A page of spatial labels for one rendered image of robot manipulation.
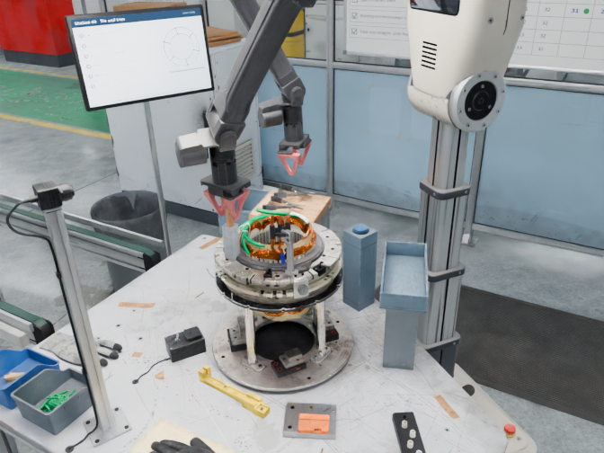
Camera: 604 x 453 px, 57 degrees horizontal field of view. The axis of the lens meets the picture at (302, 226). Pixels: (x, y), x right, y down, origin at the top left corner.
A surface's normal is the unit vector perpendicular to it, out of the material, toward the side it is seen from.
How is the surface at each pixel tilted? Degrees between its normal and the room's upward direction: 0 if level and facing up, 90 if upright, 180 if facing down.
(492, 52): 109
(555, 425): 0
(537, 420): 0
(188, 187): 90
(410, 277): 0
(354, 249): 90
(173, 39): 83
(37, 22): 90
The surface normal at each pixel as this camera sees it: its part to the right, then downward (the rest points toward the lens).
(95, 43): 0.54, 0.26
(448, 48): -0.92, 0.20
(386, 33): -0.50, 0.41
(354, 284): -0.76, 0.32
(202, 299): -0.02, -0.88
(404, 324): -0.18, 0.46
